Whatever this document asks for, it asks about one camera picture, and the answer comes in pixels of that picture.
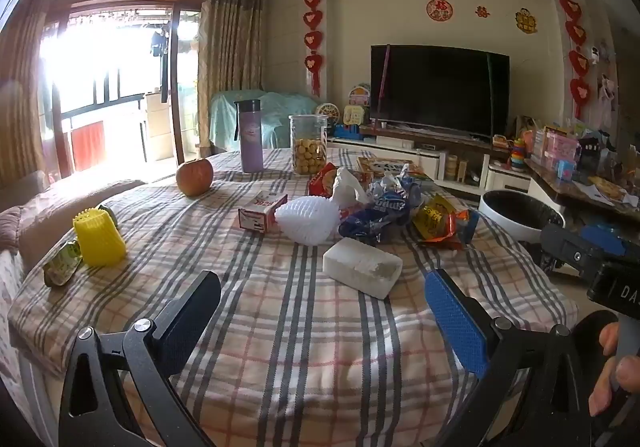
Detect blue white wrapper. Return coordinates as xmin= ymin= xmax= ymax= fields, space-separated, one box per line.
xmin=339 ymin=176 xmax=423 ymax=248

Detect teal covered chair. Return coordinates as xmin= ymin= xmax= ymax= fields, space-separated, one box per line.
xmin=209 ymin=90 xmax=321 ymax=153

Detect stacking ring toy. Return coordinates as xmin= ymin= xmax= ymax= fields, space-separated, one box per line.
xmin=510 ymin=137 xmax=528 ymax=170

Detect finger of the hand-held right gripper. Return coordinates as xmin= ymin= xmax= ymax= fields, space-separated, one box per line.
xmin=539 ymin=223 xmax=608 ymax=278
xmin=582 ymin=223 xmax=628 ymax=257

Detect small white printed box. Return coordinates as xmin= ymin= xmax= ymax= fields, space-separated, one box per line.
xmin=238 ymin=190 xmax=289 ymax=233

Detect red apple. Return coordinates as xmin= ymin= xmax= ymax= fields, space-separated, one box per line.
xmin=175 ymin=158 xmax=215 ymax=198

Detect balcony glass door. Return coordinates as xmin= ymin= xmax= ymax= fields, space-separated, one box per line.
xmin=40 ymin=0 xmax=201 ymax=178

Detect white foam block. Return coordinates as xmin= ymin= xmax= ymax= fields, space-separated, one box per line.
xmin=322 ymin=237 xmax=404 ymax=300

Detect brown sofa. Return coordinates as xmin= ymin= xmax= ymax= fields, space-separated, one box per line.
xmin=0 ymin=170 xmax=146 ymax=273

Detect beige curtain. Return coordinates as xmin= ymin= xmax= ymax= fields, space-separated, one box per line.
xmin=196 ymin=0 xmax=268 ymax=148
xmin=0 ymin=0 xmax=53 ymax=188

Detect red yellow snack packet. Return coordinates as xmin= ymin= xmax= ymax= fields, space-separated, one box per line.
xmin=411 ymin=194 xmax=481 ymax=252

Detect white ferris wheel toy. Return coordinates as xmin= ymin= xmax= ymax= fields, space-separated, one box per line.
xmin=316 ymin=101 xmax=342 ymax=128

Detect wall photos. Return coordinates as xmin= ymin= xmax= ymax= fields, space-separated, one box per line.
xmin=590 ymin=40 xmax=621 ymax=128

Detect yellow cartoon wall decal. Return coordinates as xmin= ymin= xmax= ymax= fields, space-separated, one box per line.
xmin=515 ymin=7 xmax=538 ymax=34

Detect colourful toy sign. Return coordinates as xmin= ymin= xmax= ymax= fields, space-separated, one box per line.
xmin=342 ymin=84 xmax=372 ymax=125

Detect colourful game box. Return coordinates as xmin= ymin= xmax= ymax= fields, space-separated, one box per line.
xmin=356 ymin=156 xmax=436 ymax=183

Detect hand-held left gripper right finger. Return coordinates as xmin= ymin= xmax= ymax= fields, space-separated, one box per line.
xmin=424 ymin=268 xmax=593 ymax=447

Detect black flat television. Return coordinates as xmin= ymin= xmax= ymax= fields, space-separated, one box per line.
xmin=370 ymin=44 xmax=511 ymax=140

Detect white foam fruit net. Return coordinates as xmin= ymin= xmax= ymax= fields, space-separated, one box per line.
xmin=274 ymin=196 xmax=341 ymax=246

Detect purple drinking bottle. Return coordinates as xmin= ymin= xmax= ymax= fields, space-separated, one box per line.
xmin=234 ymin=100 xmax=264 ymax=174

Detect glass cookie jar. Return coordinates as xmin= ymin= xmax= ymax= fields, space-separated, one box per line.
xmin=289 ymin=114 xmax=329 ymax=176

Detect red heart hanging decoration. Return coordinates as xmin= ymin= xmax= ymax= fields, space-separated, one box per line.
xmin=303 ymin=0 xmax=325 ymax=98
xmin=559 ymin=0 xmax=592 ymax=120

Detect yellow patterned board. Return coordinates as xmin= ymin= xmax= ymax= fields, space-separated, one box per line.
xmin=590 ymin=176 xmax=626 ymax=200

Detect green wrapper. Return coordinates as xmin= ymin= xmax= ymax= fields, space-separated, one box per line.
xmin=42 ymin=241 xmax=83 ymax=288

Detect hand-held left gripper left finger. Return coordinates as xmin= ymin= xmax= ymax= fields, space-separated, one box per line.
xmin=59 ymin=270 xmax=222 ymax=447

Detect marble top coffee table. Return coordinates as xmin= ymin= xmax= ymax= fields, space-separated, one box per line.
xmin=522 ymin=157 xmax=640 ymax=228

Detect white television stand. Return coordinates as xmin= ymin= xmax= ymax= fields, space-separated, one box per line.
xmin=325 ymin=124 xmax=533 ymax=195

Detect pink toy box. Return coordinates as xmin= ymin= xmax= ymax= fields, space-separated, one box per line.
xmin=544 ymin=127 xmax=581 ymax=163

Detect white trash bin black liner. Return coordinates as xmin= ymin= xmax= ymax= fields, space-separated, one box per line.
xmin=480 ymin=190 xmax=567 ymax=248

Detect pink stick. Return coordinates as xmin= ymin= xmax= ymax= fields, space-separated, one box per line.
xmin=378 ymin=46 xmax=391 ymax=128

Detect white plastic bag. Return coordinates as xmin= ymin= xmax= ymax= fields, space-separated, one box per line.
xmin=331 ymin=167 xmax=373 ymax=210

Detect person's right hand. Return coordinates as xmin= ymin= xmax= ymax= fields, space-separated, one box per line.
xmin=589 ymin=321 xmax=640 ymax=419

